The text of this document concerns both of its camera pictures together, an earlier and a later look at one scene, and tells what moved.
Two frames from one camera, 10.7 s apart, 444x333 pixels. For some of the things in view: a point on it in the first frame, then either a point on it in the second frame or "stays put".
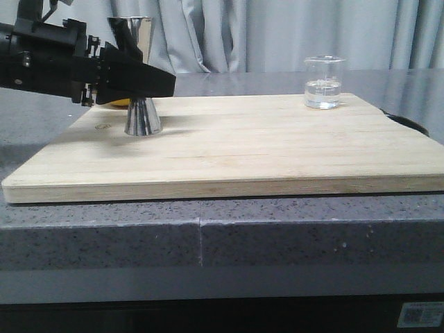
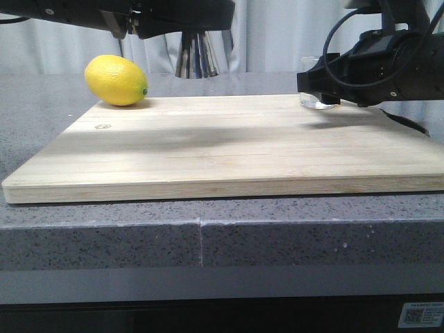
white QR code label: (421, 314) stays put
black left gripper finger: (121, 76) -> (159, 16)
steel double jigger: (133, 34) -> (195, 59)
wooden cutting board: (227, 146) stays put
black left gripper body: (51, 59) -> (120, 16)
